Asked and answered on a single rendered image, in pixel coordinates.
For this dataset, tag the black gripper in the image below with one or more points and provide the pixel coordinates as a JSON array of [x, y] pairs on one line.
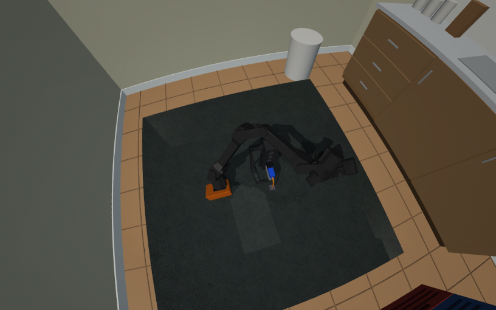
[[346, 167]]

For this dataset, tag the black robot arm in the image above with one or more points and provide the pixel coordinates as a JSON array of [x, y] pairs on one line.
[[301, 162]]

